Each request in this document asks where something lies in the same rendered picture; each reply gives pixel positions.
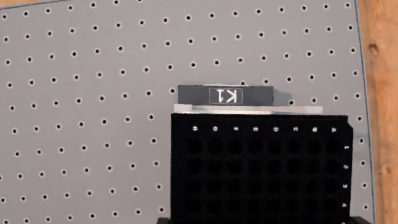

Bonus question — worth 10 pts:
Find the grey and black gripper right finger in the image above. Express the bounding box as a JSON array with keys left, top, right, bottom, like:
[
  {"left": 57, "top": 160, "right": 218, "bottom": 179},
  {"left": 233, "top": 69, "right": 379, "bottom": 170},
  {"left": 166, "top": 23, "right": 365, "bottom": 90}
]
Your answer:
[{"left": 349, "top": 216, "right": 371, "bottom": 224}]

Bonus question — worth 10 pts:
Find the black well plate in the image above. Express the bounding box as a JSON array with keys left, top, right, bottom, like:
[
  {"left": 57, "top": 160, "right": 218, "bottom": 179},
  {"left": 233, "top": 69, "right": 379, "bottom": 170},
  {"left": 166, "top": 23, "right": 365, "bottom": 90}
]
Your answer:
[{"left": 170, "top": 113, "right": 354, "bottom": 224}]

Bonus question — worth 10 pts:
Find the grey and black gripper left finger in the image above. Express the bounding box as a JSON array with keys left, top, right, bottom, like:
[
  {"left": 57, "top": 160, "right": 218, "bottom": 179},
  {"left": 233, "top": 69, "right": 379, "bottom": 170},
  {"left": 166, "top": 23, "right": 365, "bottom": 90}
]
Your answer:
[{"left": 156, "top": 218, "right": 173, "bottom": 224}]

